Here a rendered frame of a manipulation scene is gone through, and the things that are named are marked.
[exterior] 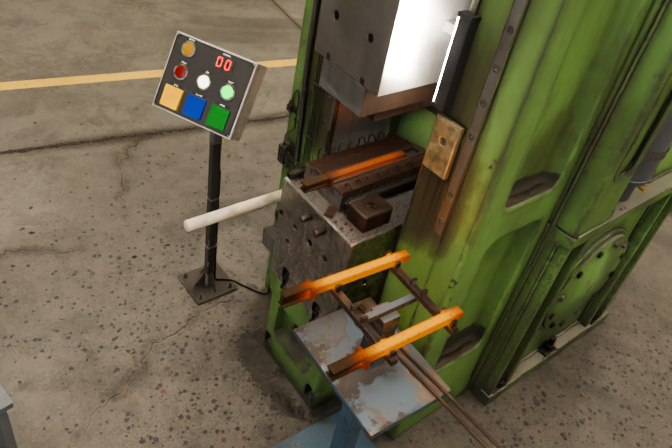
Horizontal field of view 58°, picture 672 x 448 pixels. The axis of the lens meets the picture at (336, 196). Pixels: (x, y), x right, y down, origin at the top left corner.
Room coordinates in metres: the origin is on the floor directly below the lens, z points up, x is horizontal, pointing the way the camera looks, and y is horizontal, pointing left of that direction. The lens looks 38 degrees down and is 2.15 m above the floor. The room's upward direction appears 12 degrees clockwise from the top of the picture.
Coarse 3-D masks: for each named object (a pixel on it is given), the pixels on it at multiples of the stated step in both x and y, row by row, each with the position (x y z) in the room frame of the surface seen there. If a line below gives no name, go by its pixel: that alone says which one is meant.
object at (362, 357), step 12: (444, 312) 1.14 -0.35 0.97; (456, 312) 1.15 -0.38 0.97; (420, 324) 1.08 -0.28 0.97; (432, 324) 1.09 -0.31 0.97; (444, 324) 1.11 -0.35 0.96; (396, 336) 1.03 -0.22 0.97; (408, 336) 1.03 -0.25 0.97; (420, 336) 1.05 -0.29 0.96; (360, 348) 0.96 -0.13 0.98; (372, 348) 0.97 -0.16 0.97; (384, 348) 0.98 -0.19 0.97; (396, 348) 1.00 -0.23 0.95; (348, 360) 0.92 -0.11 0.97; (360, 360) 0.93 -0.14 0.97; (372, 360) 0.95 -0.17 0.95; (336, 372) 0.88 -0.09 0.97; (348, 372) 0.90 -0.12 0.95
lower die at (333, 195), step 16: (368, 144) 1.86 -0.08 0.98; (384, 144) 1.89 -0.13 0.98; (400, 144) 1.89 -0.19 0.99; (416, 144) 1.90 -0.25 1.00; (320, 160) 1.70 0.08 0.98; (336, 160) 1.71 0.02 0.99; (352, 160) 1.73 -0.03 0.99; (400, 160) 1.77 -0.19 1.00; (416, 160) 1.81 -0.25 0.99; (304, 176) 1.67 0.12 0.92; (352, 176) 1.62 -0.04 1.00; (384, 176) 1.67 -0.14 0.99; (400, 176) 1.71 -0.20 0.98; (320, 192) 1.60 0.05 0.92; (336, 192) 1.55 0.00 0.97
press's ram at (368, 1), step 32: (352, 0) 1.62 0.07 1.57; (384, 0) 1.53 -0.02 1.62; (416, 0) 1.54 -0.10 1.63; (448, 0) 1.63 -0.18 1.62; (320, 32) 1.70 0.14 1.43; (352, 32) 1.60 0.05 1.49; (384, 32) 1.52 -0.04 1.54; (416, 32) 1.56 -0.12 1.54; (448, 32) 1.61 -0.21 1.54; (352, 64) 1.58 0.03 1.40; (384, 64) 1.50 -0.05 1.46; (416, 64) 1.58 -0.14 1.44
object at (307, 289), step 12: (396, 252) 1.34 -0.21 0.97; (372, 264) 1.26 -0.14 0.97; (384, 264) 1.27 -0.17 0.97; (336, 276) 1.19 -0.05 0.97; (348, 276) 1.20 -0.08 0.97; (360, 276) 1.22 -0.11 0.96; (288, 288) 1.10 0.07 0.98; (300, 288) 1.11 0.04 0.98; (312, 288) 1.12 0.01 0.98; (324, 288) 1.14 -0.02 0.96; (288, 300) 1.08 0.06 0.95; (300, 300) 1.10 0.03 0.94
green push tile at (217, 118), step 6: (210, 108) 1.80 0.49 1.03; (216, 108) 1.80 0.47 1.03; (222, 108) 1.80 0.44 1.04; (210, 114) 1.79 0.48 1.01; (216, 114) 1.79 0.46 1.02; (222, 114) 1.79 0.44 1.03; (228, 114) 1.78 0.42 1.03; (210, 120) 1.78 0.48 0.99; (216, 120) 1.78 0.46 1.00; (222, 120) 1.77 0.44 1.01; (216, 126) 1.77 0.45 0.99; (222, 126) 1.76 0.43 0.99
